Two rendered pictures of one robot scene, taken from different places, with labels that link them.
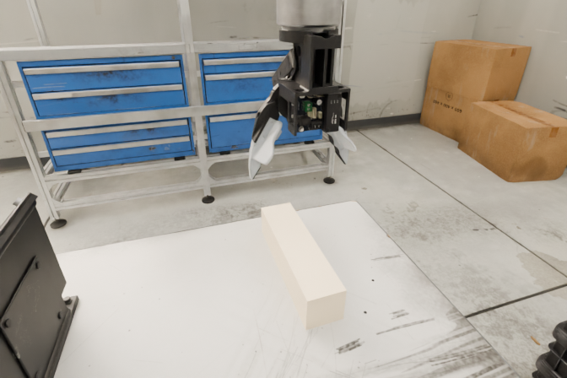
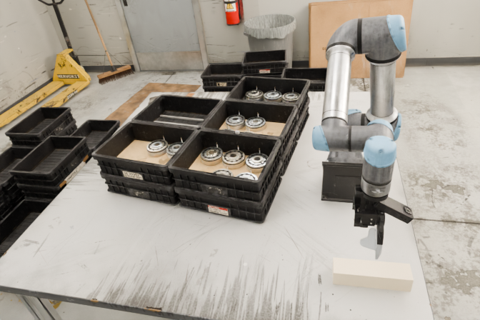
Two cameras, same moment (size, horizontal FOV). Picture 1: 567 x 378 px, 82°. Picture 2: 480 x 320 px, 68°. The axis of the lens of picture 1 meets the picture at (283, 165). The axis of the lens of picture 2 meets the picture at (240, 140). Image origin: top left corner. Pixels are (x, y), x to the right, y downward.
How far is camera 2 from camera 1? 1.17 m
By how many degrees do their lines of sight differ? 100
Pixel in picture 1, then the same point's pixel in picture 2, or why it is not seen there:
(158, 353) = (340, 224)
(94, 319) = not seen: hidden behind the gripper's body
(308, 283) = (342, 261)
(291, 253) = (363, 263)
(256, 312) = (347, 255)
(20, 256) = (356, 172)
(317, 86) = (356, 202)
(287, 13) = not seen: hidden behind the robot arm
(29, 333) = (341, 186)
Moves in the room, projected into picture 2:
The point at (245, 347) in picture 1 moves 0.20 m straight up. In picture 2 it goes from (332, 248) to (334, 208)
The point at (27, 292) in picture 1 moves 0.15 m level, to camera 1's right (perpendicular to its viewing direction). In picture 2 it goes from (349, 180) to (338, 204)
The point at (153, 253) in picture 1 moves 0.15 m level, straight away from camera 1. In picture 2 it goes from (397, 226) to (438, 224)
